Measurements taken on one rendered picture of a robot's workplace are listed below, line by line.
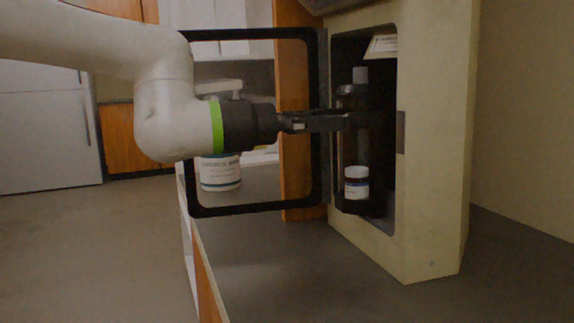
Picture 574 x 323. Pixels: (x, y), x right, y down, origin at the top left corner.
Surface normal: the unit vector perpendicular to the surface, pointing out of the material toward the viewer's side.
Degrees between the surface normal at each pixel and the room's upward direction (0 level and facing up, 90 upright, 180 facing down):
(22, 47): 137
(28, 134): 90
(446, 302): 0
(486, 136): 90
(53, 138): 90
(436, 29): 90
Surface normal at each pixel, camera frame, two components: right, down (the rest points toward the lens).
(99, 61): 0.39, 0.80
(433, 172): 0.31, 0.20
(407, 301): -0.04, -0.97
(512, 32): -0.95, 0.11
